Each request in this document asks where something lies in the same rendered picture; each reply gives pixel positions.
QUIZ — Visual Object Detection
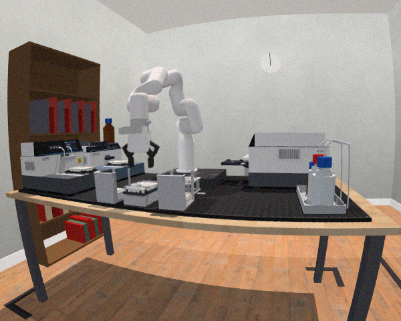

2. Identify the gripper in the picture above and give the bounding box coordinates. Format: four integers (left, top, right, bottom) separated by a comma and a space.
122, 126, 160, 168

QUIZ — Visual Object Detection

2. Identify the red bottle cap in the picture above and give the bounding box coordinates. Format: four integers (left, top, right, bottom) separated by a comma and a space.
313, 154, 324, 163

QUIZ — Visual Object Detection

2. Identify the white plastic bottle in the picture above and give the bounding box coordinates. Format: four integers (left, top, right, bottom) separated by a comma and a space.
311, 173, 336, 205

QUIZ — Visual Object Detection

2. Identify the brown glass bottle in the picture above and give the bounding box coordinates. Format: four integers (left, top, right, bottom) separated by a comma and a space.
103, 126, 115, 143

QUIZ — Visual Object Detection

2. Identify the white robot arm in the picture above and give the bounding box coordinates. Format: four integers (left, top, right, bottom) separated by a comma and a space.
119, 67, 203, 173

